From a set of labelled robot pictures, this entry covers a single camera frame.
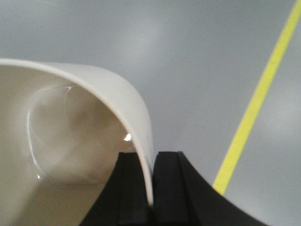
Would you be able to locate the white plastic bin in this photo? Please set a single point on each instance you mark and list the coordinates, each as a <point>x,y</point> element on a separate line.
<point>62,127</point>

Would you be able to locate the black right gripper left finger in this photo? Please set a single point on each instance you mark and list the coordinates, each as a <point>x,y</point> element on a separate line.
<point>123,201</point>

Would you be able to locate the yellow floor tape line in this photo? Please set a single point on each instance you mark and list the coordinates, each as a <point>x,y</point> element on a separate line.
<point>255,104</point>

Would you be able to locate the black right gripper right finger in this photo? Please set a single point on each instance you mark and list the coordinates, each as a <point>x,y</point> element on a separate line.
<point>182,197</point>

